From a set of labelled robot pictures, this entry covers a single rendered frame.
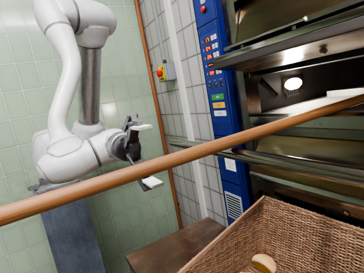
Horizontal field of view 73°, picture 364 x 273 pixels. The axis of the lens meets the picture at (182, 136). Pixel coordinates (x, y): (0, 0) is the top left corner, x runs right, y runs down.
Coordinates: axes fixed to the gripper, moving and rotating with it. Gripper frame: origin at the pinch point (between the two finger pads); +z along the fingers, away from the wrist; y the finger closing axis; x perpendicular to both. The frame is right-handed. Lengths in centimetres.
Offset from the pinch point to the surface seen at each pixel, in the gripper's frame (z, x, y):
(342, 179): 32.1, -17.6, 4.0
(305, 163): 25.9, -18.1, 2.7
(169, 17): -73, -53, -54
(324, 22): 17.6, -40.6, -22.5
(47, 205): 7.5, 21.7, 1.1
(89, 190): 7.5, 15.0, 0.9
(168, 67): -80, -50, -29
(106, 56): -115, -25, -45
